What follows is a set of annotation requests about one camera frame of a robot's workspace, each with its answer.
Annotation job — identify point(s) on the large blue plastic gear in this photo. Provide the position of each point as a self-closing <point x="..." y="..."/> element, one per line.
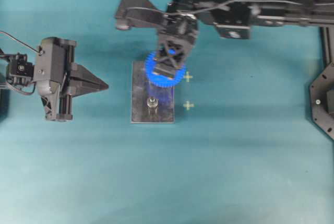
<point x="160" y="80"/>

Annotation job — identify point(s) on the upper yellow cross marker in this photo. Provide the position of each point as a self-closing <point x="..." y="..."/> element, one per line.
<point x="188" y="76"/>

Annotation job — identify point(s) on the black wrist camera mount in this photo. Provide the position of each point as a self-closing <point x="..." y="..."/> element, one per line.
<point x="138" y="14"/>

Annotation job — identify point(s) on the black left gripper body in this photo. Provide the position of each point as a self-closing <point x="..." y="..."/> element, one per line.
<point x="52" y="65"/>

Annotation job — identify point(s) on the lower steel shaft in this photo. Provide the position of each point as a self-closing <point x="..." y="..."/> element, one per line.
<point x="152" y="103"/>

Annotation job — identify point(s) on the yellow cross marker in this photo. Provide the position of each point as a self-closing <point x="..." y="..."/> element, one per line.
<point x="187" y="105"/>
<point x="188" y="76"/>

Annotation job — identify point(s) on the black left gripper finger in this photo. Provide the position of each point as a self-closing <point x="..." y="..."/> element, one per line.
<point x="80" y="90"/>
<point x="80" y="73"/>

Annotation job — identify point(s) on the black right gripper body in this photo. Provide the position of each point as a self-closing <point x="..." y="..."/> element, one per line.
<point x="178" y="31"/>

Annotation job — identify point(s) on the lower yellow cross marker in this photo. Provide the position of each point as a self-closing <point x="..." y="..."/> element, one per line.
<point x="187" y="105"/>

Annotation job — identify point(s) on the metal base plate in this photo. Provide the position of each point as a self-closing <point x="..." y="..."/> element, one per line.
<point x="142" y="89"/>

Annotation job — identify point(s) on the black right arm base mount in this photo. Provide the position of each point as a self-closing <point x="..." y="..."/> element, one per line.
<point x="321" y="89"/>

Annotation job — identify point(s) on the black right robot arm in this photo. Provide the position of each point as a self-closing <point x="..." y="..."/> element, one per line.
<point x="232" y="19"/>

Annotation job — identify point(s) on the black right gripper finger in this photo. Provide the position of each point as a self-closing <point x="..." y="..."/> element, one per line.
<point x="182" y="52"/>
<point x="164" y="63"/>

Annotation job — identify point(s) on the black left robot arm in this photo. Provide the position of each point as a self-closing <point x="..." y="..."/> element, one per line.
<point x="19" y="74"/>

